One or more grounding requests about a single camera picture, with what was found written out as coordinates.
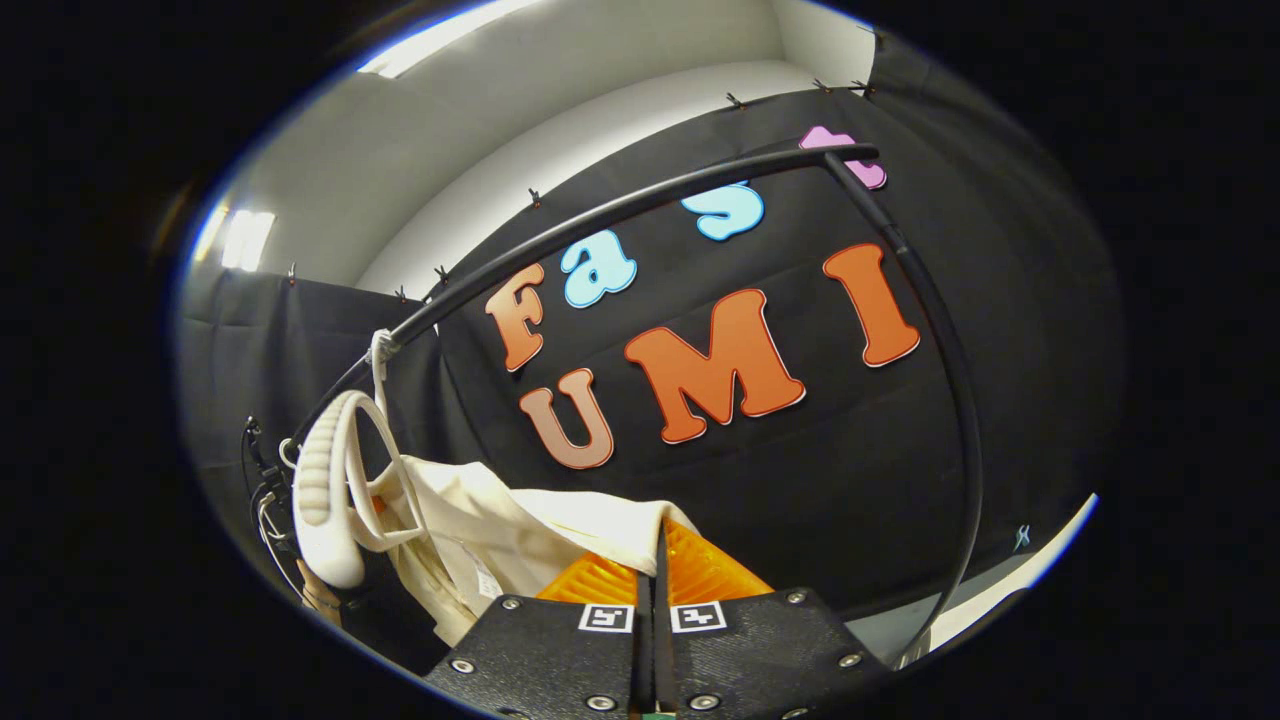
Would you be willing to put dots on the white plastic hanger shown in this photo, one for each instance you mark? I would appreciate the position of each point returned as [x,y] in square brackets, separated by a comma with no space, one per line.
[330,470]
[287,455]

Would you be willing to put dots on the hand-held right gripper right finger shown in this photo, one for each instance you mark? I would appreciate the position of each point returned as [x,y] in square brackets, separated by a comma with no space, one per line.
[760,650]

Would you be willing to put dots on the cream collared shirt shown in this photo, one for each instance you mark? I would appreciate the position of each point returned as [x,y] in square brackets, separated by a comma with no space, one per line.
[480,530]

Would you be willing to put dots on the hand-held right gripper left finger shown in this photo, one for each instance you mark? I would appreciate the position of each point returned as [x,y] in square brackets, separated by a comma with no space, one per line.
[540,650]

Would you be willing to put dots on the ceiling light panel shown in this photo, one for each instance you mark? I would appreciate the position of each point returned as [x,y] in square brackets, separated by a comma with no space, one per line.
[245,240]
[450,35]

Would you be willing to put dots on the black clothes rail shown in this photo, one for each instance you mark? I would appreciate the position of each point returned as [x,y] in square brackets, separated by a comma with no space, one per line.
[545,238]

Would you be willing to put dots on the black backdrop cloth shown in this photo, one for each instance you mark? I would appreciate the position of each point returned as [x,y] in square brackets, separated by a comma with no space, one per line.
[800,480]

